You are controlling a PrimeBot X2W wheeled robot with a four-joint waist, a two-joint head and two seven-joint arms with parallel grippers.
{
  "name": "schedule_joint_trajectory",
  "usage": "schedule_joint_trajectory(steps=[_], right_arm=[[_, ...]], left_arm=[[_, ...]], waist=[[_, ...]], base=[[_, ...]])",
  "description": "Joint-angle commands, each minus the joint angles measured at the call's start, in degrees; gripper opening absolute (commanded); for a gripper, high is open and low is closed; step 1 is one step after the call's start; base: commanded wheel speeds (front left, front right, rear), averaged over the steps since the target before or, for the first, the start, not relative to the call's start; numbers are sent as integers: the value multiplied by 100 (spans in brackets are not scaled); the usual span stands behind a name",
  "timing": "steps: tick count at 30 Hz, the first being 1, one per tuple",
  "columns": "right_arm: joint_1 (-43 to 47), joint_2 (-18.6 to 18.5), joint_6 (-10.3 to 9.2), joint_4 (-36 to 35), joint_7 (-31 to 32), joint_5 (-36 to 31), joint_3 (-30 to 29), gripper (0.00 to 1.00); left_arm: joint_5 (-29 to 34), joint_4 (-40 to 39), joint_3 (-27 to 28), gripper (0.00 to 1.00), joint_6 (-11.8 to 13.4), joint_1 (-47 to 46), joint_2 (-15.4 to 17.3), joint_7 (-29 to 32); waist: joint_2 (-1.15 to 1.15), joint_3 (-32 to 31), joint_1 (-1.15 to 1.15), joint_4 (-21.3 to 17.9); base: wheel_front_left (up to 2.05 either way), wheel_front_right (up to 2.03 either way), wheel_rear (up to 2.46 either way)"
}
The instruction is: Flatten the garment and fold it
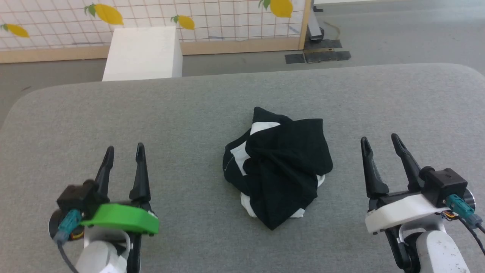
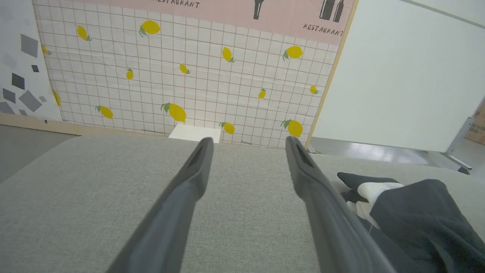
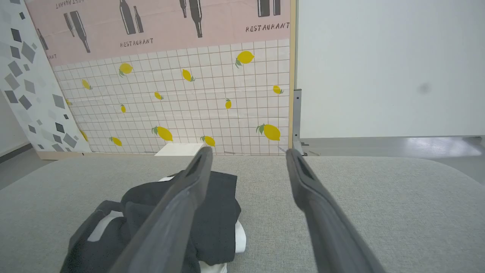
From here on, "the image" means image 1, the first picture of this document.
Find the grey metal post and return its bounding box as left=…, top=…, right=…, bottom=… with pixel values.
left=307, top=0, right=325, bottom=41

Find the black and white garment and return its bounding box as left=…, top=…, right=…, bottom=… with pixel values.
left=222, top=107, right=334, bottom=231

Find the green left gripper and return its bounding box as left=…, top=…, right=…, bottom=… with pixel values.
left=81, top=143, right=160, bottom=235

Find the white rectangular block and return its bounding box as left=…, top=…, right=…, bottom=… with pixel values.
left=102, top=26, right=183, bottom=82

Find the long black floor mat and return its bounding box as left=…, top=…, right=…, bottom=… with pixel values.
left=303, top=39, right=352, bottom=63

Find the lemon print grid partition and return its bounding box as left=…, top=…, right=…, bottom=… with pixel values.
left=0, top=0, right=313, bottom=64

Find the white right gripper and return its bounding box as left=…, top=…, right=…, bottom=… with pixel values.
left=360, top=133, right=455, bottom=234

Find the teal plug black cable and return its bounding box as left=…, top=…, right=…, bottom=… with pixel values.
left=445, top=194, right=485, bottom=254
left=53, top=209, right=83, bottom=273

